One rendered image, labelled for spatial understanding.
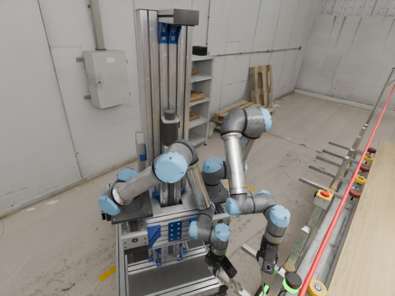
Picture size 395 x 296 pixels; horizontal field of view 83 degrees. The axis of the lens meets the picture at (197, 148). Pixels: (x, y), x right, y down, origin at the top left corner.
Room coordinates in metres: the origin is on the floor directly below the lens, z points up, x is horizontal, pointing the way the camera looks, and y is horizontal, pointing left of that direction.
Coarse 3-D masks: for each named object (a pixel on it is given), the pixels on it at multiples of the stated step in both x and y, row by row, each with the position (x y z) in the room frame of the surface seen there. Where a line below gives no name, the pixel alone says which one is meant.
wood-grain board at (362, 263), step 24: (384, 144) 2.31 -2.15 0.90; (384, 168) 1.79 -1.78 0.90; (384, 192) 1.42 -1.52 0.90; (360, 216) 1.13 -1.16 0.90; (384, 216) 1.15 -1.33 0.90; (360, 240) 0.93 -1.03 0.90; (384, 240) 0.94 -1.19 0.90; (336, 264) 0.76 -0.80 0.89; (360, 264) 0.77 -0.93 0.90; (384, 264) 0.78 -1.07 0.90; (336, 288) 0.63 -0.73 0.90; (360, 288) 0.64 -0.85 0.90; (384, 288) 0.64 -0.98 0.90
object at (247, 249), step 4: (244, 244) 0.89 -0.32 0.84; (244, 248) 0.86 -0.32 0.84; (248, 248) 0.86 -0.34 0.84; (252, 248) 0.86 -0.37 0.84; (248, 252) 0.84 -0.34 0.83; (252, 252) 0.84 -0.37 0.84; (256, 252) 0.84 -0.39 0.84; (252, 256) 0.83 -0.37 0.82; (276, 268) 0.75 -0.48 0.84; (300, 288) 0.65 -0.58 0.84; (308, 292) 0.63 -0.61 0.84
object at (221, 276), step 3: (219, 273) 0.69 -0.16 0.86; (222, 273) 0.69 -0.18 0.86; (219, 276) 0.67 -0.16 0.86; (222, 276) 0.67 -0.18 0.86; (225, 276) 0.67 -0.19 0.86; (219, 279) 0.67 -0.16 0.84; (222, 279) 0.66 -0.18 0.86; (225, 279) 0.66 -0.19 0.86; (228, 279) 0.66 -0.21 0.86; (225, 282) 0.65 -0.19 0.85; (234, 291) 0.61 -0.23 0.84; (240, 291) 0.60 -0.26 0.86; (243, 291) 0.60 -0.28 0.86; (237, 294) 0.60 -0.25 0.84; (240, 294) 0.59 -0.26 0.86; (243, 294) 0.59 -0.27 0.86; (246, 294) 0.59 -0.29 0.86; (249, 294) 0.59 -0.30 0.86
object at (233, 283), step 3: (231, 279) 0.65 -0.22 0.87; (234, 279) 0.65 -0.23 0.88; (228, 282) 0.64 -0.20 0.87; (231, 282) 0.64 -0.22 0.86; (234, 282) 0.64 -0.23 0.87; (237, 282) 0.64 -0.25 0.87; (240, 282) 0.64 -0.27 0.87; (228, 285) 0.62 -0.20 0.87; (231, 285) 0.62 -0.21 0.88; (234, 285) 0.62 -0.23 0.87; (237, 285) 0.62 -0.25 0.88; (240, 285) 0.63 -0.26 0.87; (231, 288) 0.61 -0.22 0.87; (234, 288) 0.61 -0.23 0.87; (237, 288) 0.61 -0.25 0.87; (240, 288) 0.61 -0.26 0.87; (243, 288) 0.62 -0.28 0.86; (237, 291) 0.60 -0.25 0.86
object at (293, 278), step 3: (288, 273) 0.55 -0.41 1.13; (291, 273) 0.55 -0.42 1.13; (294, 273) 0.55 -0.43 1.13; (288, 276) 0.53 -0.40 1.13; (291, 276) 0.53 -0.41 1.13; (294, 276) 0.54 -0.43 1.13; (297, 276) 0.54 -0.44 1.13; (288, 279) 0.52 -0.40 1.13; (291, 279) 0.52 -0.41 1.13; (294, 279) 0.52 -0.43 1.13; (297, 279) 0.52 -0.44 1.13; (300, 279) 0.53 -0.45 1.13; (291, 282) 0.51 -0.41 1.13; (294, 282) 0.51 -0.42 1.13; (297, 282) 0.51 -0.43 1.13; (300, 282) 0.51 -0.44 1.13; (282, 285) 0.53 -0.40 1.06; (294, 285) 0.50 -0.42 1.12; (297, 285) 0.50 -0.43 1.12; (282, 291) 0.54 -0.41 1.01; (285, 291) 0.53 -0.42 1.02; (279, 294) 0.54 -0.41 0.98
